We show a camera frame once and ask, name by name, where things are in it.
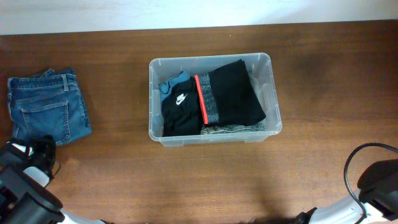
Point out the black Nike garment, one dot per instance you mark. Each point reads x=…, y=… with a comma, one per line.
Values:
x=181, y=110

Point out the blue denim cloth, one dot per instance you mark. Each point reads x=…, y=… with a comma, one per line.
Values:
x=166, y=87

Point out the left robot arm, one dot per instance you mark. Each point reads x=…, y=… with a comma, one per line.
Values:
x=26, y=171

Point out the dark blue jeans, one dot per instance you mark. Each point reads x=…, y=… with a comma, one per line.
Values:
x=48, y=104

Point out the clear plastic storage bin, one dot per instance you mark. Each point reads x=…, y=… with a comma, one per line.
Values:
x=262, y=80

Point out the black shorts red waistband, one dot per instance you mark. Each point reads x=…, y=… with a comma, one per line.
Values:
x=227, y=97

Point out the light blue denim jeans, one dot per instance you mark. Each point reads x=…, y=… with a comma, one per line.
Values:
x=234, y=128

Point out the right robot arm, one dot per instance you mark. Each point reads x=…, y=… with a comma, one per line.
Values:
x=377, y=192

